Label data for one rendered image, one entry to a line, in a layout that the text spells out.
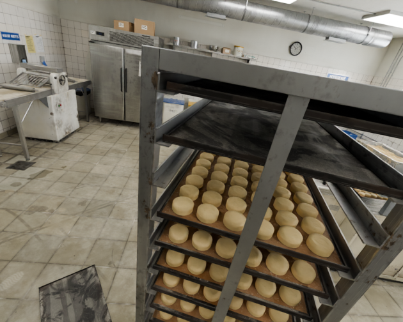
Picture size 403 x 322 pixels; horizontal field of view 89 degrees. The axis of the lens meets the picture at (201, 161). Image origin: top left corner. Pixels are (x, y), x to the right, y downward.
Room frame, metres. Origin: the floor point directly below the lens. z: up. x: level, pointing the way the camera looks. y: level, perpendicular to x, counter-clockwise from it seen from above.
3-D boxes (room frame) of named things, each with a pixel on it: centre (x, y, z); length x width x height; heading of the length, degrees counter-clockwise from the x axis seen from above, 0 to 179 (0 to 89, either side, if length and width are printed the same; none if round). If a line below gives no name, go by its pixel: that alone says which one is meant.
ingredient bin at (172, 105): (5.39, 0.98, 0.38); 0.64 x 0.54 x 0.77; 9
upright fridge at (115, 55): (5.13, 2.06, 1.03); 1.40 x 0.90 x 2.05; 97
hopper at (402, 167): (1.87, -1.70, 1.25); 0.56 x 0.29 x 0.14; 179
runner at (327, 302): (0.59, -0.36, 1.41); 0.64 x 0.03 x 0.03; 171
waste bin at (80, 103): (5.16, 3.37, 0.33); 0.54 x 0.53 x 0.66; 97
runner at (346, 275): (0.59, -0.36, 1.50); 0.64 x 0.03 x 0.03; 171
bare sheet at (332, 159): (0.61, -0.17, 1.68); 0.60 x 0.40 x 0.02; 171
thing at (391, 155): (1.87, -1.70, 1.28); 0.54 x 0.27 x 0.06; 179
